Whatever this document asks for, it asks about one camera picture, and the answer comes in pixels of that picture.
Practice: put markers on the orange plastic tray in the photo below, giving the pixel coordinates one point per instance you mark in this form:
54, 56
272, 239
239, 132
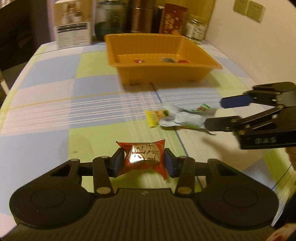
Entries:
123, 49

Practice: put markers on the brown metal canister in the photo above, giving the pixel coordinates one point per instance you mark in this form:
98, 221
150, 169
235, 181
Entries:
142, 12

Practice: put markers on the black chair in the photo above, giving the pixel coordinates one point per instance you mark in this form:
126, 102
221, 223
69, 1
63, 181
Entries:
24, 28

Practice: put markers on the red round-wrapped pastry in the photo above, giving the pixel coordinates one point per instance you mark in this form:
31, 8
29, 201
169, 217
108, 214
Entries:
142, 156

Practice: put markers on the white humidifier box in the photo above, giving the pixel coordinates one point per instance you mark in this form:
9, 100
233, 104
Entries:
72, 23

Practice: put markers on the clear black snack packet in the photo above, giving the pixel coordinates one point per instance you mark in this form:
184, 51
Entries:
168, 60

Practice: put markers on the red candy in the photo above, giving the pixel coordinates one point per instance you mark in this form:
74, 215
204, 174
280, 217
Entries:
139, 61

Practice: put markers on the wall socket pair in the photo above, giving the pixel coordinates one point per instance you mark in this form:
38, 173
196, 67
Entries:
251, 9

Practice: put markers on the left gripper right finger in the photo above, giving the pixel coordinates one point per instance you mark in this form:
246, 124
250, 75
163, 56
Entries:
183, 168

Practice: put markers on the checkered tablecloth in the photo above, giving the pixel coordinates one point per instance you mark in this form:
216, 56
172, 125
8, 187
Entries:
70, 103

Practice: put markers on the red square snack packet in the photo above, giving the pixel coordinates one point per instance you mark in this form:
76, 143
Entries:
184, 61

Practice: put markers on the red gift box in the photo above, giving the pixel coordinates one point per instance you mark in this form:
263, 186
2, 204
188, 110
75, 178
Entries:
173, 19

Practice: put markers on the person's right hand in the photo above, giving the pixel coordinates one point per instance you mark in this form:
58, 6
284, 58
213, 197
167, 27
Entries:
291, 151

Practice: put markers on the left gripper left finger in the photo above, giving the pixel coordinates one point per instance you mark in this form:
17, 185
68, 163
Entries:
104, 168

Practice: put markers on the yellow small candy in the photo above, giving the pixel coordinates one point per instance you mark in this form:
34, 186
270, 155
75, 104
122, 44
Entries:
153, 116

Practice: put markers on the clear jar of nuts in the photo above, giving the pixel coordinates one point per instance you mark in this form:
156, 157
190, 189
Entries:
195, 29

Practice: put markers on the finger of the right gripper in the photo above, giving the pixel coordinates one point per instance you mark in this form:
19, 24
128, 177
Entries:
236, 101
222, 124

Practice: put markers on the green glass tea jar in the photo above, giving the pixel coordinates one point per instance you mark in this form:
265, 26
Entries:
109, 18

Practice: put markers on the silver green snack wrapper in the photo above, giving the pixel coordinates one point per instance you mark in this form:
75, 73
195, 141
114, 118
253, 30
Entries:
190, 119

